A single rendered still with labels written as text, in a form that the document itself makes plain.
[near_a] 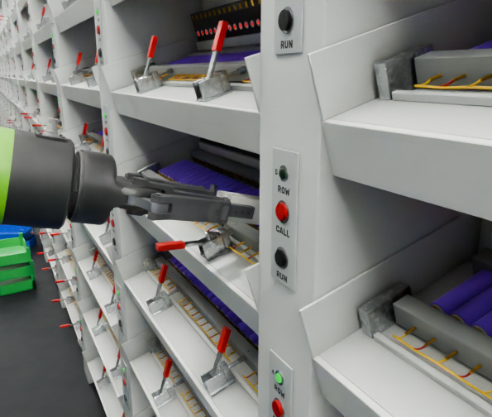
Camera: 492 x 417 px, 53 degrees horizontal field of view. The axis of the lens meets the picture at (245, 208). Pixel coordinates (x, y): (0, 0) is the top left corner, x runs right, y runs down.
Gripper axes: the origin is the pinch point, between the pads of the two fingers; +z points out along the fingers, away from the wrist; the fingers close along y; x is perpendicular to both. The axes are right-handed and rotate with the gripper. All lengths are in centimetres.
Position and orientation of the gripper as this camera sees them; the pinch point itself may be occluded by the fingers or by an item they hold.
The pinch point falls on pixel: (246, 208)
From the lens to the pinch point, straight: 59.6
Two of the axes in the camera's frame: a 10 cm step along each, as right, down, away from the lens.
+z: 8.8, 1.2, 4.7
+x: -2.2, 9.6, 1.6
